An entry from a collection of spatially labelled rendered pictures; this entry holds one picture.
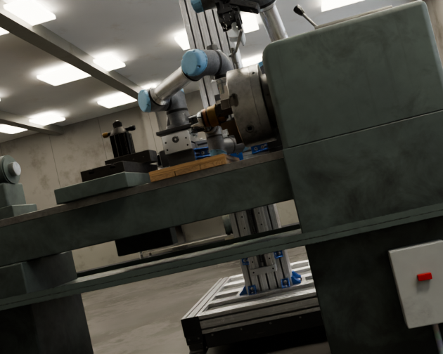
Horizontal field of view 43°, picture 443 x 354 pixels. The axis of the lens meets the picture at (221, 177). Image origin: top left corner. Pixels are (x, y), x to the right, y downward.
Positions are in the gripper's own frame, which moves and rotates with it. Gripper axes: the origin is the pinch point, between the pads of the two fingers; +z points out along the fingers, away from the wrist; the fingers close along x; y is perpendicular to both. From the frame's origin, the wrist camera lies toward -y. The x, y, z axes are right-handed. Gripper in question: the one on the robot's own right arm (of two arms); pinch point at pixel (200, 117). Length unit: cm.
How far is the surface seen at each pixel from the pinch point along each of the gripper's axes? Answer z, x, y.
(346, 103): 18, -12, -56
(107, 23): -443, 227, 186
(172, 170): 15.0, -19.3, 11.8
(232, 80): 9.2, 9.0, -17.6
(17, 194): -3, -11, 88
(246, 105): 12.0, -2.3, -20.9
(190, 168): 14.8, -20.2, 4.7
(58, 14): -373, 226, 217
